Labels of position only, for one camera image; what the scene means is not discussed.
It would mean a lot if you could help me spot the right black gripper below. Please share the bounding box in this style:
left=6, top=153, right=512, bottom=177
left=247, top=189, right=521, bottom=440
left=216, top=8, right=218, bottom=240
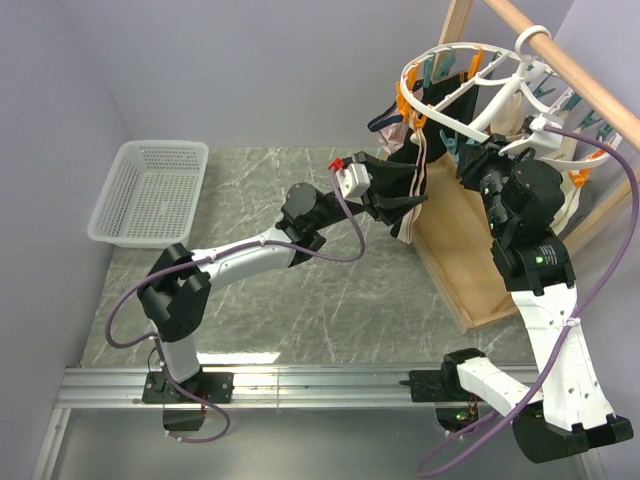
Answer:
left=455, top=132, right=532, bottom=238

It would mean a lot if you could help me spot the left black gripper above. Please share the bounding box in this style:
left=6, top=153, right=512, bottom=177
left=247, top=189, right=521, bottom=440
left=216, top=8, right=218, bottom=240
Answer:
left=313, top=154, right=429, bottom=232

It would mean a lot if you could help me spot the black boxer briefs tan waistband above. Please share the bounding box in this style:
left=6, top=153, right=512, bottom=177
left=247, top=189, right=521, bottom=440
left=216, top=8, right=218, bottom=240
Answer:
left=372, top=117, right=444, bottom=245

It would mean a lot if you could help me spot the pink underwear navy trim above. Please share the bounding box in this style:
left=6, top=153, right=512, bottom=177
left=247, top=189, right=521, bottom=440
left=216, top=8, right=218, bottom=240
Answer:
left=367, top=102, right=427, bottom=160

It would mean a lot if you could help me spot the white round clip hanger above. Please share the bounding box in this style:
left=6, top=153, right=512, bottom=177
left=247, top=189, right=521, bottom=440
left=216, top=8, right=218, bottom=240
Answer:
left=396, top=25, right=622, bottom=170

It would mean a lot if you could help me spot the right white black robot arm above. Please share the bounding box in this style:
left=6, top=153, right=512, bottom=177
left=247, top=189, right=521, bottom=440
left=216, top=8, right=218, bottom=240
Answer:
left=440, top=141, right=634, bottom=464

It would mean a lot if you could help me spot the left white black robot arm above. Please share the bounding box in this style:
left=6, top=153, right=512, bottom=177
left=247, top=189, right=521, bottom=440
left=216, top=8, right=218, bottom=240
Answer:
left=137, top=152, right=427, bottom=402

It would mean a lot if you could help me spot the cream hanging underwear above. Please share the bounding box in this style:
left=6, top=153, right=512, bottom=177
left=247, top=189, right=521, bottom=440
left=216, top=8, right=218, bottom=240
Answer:
left=486, top=92, right=524, bottom=140

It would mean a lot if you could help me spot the pale green hanging underwear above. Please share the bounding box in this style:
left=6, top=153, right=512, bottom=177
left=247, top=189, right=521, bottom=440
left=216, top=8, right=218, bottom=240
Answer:
left=549, top=139, right=599, bottom=236

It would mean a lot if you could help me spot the black hanging garment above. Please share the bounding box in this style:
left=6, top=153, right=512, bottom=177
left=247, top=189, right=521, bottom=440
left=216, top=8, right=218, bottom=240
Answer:
left=422, top=71, right=479, bottom=124

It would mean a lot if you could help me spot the white plastic basket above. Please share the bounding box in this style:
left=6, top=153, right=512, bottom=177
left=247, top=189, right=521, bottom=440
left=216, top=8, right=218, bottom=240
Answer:
left=87, top=140, right=210, bottom=249

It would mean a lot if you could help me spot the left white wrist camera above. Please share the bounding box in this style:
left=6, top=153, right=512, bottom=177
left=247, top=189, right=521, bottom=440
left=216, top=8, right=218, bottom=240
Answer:
left=329, top=158, right=371, bottom=201

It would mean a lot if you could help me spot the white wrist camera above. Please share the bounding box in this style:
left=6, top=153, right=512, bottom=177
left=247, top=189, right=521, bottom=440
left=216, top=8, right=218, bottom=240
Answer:
left=329, top=158, right=371, bottom=201
left=523, top=113, right=565, bottom=137

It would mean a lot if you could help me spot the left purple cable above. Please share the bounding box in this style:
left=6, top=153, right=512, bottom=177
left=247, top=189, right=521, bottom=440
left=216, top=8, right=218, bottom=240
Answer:
left=105, top=182, right=367, bottom=444

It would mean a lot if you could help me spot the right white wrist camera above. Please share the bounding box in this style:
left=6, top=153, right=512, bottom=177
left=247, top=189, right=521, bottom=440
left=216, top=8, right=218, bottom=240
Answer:
left=523, top=113, right=565, bottom=137

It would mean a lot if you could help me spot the wooden drying rack frame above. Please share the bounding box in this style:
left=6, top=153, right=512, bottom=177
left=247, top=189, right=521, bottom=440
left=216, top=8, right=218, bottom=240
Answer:
left=374, top=0, right=640, bottom=335

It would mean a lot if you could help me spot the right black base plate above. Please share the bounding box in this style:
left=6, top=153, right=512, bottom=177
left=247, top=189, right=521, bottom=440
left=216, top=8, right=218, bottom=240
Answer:
left=399, top=347, right=496, bottom=436

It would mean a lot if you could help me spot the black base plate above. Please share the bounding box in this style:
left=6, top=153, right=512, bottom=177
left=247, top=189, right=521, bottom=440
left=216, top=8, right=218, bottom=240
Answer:
left=142, top=344, right=235, bottom=434
left=399, top=347, right=496, bottom=436

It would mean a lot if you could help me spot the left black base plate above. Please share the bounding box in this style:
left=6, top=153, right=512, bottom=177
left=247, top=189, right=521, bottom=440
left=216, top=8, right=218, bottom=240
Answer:
left=142, top=344, right=235, bottom=434

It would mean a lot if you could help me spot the aluminium mounting rail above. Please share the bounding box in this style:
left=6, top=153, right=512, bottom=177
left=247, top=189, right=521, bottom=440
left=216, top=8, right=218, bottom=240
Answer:
left=33, top=365, right=463, bottom=479

